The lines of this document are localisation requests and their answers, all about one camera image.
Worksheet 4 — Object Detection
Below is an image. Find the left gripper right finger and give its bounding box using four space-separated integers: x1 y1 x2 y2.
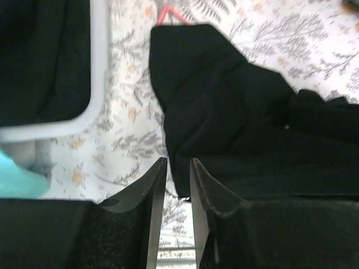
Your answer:
190 158 249 268

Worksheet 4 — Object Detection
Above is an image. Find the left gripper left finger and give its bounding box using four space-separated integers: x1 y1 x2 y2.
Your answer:
97 157 167 268

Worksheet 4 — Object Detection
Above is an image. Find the black t shirt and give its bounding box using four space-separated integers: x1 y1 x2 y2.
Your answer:
149 24 358 198

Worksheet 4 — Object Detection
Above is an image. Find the pink hanger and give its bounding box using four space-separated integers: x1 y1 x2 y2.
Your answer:
155 4 191 26

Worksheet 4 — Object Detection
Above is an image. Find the white plastic basket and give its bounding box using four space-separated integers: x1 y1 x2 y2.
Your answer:
0 0 110 174

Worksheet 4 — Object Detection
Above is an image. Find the teal cloth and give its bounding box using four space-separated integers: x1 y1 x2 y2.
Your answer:
1 142 50 198

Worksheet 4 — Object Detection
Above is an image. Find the black garment in basket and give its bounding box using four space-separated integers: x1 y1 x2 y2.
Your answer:
1 0 91 127

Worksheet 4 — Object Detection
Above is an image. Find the floral table mat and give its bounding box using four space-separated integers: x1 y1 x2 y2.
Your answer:
47 0 359 261

